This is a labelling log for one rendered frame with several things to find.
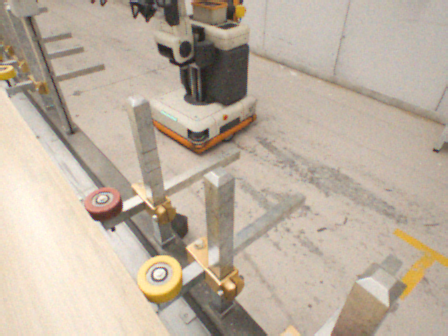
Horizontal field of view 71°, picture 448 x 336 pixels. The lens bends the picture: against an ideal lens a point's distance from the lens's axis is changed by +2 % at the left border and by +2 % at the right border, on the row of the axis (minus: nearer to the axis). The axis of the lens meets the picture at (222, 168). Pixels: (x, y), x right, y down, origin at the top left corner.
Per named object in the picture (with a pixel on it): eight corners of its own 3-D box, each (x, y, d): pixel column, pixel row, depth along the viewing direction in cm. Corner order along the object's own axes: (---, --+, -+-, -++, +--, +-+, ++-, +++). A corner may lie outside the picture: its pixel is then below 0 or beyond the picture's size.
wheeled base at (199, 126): (206, 98, 298) (205, 72, 282) (258, 122, 263) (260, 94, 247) (147, 125, 261) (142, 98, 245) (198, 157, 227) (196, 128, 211)
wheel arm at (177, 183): (233, 156, 99) (233, 145, 96) (240, 161, 97) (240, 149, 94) (101, 225, 78) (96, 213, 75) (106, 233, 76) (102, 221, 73)
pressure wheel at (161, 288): (157, 332, 60) (147, 302, 52) (140, 299, 65) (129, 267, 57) (193, 308, 63) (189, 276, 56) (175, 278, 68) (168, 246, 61)
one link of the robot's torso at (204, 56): (189, 60, 232) (186, 24, 216) (216, 71, 216) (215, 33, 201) (159, 71, 217) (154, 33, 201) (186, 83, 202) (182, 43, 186)
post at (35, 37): (74, 127, 135) (32, 12, 106) (78, 131, 132) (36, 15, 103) (63, 130, 132) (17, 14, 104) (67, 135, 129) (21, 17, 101)
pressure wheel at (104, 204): (122, 244, 75) (111, 212, 68) (90, 241, 76) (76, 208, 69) (134, 219, 81) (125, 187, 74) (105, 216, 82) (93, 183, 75)
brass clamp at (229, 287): (207, 247, 73) (206, 233, 70) (246, 289, 65) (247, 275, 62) (185, 262, 70) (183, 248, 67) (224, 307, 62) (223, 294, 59)
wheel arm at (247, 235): (294, 200, 85) (296, 188, 82) (304, 207, 83) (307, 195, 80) (152, 301, 63) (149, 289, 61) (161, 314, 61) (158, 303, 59)
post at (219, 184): (223, 311, 79) (220, 161, 49) (232, 322, 77) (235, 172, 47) (212, 320, 78) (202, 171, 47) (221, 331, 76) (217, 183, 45)
